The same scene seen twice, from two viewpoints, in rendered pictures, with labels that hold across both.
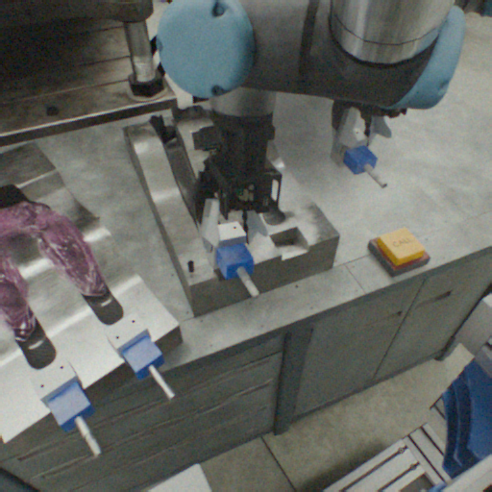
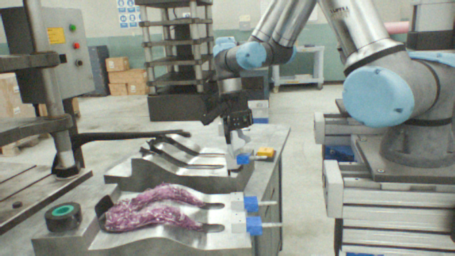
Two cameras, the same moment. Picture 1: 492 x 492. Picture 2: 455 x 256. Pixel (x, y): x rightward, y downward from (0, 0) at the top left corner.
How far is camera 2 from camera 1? 0.85 m
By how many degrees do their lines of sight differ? 51
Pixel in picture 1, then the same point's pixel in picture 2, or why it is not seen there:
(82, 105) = (34, 195)
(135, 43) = (66, 143)
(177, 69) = (253, 59)
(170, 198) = (181, 171)
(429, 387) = not seen: outside the picture
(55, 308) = (196, 215)
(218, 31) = (261, 48)
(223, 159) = (231, 112)
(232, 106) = (236, 87)
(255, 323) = (257, 191)
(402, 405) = not seen: outside the picture
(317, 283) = (257, 174)
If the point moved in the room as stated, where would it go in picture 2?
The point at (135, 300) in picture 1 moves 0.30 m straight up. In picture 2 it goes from (219, 198) to (212, 99)
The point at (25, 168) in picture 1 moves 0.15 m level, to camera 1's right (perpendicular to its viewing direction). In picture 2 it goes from (98, 191) to (141, 173)
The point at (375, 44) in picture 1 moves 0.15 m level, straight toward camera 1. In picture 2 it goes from (292, 41) to (334, 41)
